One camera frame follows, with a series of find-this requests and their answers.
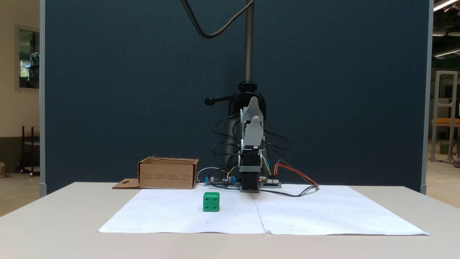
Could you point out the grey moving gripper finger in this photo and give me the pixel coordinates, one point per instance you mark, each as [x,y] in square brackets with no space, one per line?
[254,133]

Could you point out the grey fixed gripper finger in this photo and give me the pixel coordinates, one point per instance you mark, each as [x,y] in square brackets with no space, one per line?
[253,106]

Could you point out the green dice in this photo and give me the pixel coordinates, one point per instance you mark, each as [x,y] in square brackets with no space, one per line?
[211,202]

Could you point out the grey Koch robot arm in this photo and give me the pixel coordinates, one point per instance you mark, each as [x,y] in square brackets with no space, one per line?
[249,181]

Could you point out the small green bin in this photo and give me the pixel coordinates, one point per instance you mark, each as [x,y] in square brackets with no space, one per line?
[444,148]

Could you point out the circuit board with blue parts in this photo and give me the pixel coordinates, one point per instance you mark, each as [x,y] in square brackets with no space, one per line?
[215,181]

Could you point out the circuit board with white connectors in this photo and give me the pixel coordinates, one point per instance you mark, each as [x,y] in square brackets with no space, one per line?
[271,182]

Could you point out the brown cardboard box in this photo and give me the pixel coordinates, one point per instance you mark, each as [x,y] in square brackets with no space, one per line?
[167,174]

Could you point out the white paper sheet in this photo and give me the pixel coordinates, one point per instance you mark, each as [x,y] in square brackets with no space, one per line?
[323,212]
[187,212]

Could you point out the dark blue partition panel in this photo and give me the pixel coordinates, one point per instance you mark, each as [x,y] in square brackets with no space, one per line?
[125,90]

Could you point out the orange bench top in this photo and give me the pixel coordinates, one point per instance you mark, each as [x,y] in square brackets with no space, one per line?
[445,122]

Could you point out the long ceiling light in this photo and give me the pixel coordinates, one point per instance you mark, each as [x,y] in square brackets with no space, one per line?
[445,33]
[445,53]
[444,4]

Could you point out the black shelf rack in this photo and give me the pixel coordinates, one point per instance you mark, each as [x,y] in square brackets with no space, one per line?
[31,144]

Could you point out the black camera tripod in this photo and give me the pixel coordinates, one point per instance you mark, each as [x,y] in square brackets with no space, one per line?
[248,43]

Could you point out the aluminium profile frame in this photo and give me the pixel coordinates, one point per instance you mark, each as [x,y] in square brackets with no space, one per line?
[436,115]

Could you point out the wall window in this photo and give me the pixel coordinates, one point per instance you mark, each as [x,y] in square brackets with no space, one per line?
[28,59]

